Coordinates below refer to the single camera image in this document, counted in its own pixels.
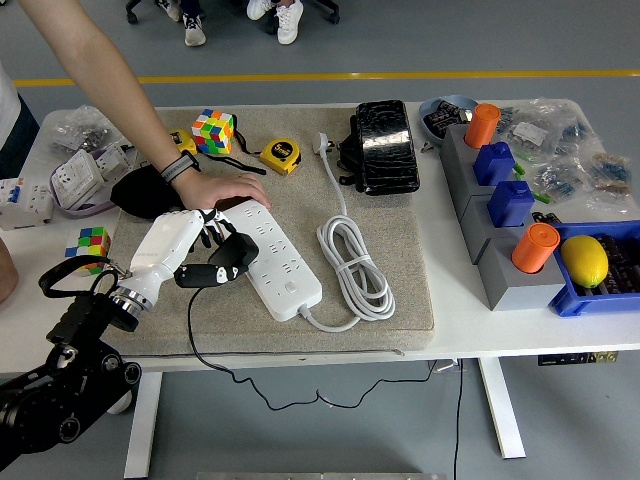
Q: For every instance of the white power strip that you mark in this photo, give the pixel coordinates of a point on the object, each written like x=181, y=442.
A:
x=280, y=260

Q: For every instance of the large colourful puzzle cube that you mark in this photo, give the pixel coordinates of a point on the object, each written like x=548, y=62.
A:
x=214, y=131

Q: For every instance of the blue plastic bin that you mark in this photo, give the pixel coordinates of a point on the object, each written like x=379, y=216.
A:
x=575, y=300

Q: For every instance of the person's left hand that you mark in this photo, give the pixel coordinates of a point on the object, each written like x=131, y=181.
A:
x=220, y=187

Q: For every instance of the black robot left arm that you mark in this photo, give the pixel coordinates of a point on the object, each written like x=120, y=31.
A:
x=75, y=320

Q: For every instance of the black components in bowl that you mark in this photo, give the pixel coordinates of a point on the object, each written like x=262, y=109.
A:
x=442, y=117

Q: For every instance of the person's right forearm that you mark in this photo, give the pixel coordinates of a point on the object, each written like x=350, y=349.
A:
x=7, y=272

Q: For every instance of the loose black capacitors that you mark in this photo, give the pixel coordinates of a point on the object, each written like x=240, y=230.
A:
x=545, y=218

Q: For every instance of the blue bowl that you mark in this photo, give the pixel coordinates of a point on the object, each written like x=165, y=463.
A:
x=426, y=107

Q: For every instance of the clear bag metal parts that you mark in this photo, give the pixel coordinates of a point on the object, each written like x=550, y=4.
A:
x=80, y=132

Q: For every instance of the black cloth pouch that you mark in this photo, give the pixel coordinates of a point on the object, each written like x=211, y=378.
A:
x=140, y=192

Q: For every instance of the orange cylinder peg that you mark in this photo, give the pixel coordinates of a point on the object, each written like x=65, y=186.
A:
x=482, y=125
x=532, y=247

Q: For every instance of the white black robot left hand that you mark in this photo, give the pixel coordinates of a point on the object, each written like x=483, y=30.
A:
x=160, y=250

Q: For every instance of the white circuit breaker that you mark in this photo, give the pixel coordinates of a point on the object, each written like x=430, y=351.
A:
x=25, y=200

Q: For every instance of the person's torso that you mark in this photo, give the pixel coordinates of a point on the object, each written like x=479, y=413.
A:
x=10, y=115

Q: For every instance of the black components in bin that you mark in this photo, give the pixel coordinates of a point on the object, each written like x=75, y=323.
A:
x=622, y=265

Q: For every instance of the yellow lemon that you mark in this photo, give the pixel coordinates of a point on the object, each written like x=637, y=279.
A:
x=585, y=262

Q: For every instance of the yellow tape measure round label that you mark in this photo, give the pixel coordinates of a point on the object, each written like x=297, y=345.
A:
x=280, y=155

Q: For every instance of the glossy black case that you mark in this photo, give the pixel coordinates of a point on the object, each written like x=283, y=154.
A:
x=387, y=145

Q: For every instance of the clear bag blue resistors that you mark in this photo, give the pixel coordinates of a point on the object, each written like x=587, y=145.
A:
x=560, y=180
x=612, y=170

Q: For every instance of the small metal clip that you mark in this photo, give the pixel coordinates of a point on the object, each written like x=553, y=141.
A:
x=426, y=146

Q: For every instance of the small colourful puzzle cube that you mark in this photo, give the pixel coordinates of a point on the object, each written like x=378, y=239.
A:
x=87, y=247

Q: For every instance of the blue block peg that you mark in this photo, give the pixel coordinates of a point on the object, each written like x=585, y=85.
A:
x=510, y=202
x=492, y=162

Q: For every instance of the person's left forearm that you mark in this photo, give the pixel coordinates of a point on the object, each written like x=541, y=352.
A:
x=100, y=75

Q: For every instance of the grey holder block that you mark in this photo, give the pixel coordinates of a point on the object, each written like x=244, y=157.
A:
x=477, y=225
x=452, y=145
x=520, y=295
x=465, y=182

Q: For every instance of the white table leg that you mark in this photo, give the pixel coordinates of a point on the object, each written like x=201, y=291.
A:
x=142, y=425
x=502, y=410

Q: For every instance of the person's foot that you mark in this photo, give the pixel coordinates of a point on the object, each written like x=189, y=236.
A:
x=257, y=7
x=289, y=22
x=170, y=9
x=195, y=32

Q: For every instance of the grey under-table bracket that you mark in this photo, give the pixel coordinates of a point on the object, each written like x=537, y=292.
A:
x=447, y=366

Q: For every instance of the grey-brown mat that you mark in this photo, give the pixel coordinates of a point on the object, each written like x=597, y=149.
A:
x=300, y=210

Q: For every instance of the black power adapter plug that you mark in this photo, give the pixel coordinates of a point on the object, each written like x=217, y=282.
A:
x=237, y=250

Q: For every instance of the black chair base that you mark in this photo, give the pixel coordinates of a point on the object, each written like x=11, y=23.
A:
x=332, y=17
x=132, y=17

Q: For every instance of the white wall socket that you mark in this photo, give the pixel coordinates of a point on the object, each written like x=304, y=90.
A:
x=75, y=175
x=115, y=157

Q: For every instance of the clear bag white label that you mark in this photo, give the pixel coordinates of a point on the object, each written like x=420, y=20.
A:
x=530, y=132

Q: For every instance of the yellow tape measure black label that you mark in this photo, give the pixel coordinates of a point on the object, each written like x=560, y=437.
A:
x=187, y=145

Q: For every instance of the black table control panel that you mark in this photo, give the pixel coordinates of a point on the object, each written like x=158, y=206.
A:
x=565, y=358

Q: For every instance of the green plastic peg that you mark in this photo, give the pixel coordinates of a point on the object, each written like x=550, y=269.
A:
x=542, y=197
x=519, y=169

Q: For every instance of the grey black wrist band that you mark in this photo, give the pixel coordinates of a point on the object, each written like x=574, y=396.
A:
x=180, y=167

